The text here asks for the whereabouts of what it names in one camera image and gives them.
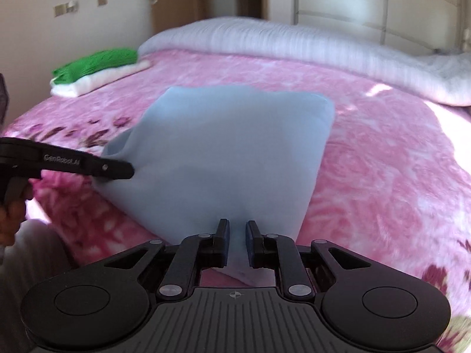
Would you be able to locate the person's left hand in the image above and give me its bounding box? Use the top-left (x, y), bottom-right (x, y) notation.
top-left (0, 183), bottom-right (35, 247)

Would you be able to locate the wide wall switch plate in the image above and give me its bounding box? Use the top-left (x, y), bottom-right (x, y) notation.
top-left (55, 2), bottom-right (80, 19)

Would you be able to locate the light blue sweatshirt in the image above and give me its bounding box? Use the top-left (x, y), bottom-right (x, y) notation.
top-left (99, 84), bottom-right (336, 288)

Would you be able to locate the green folded cloth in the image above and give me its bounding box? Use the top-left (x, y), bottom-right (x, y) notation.
top-left (51, 48), bottom-right (140, 85)

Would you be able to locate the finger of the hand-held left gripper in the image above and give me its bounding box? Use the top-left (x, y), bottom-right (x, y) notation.
top-left (94, 156), bottom-right (136, 183)

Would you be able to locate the wooden door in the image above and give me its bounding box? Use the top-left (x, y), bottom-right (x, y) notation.
top-left (146, 0), bottom-right (209, 38)

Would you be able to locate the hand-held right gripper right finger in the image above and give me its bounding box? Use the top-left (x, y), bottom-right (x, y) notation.
top-left (246, 220), bottom-right (372, 299)

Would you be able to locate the pink floral blanket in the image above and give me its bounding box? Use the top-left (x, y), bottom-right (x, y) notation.
top-left (0, 49), bottom-right (471, 343)

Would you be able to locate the striped duvet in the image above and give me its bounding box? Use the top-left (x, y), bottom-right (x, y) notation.
top-left (138, 16), bottom-right (471, 107)

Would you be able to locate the pale folded cloth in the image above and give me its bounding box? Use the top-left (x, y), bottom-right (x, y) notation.
top-left (49, 60), bottom-right (152, 99)

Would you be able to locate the person's grey clothing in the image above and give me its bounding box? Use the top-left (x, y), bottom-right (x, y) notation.
top-left (0, 221), bottom-right (80, 353)

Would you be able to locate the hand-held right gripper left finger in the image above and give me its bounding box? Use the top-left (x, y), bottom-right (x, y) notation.
top-left (103, 219), bottom-right (231, 301)

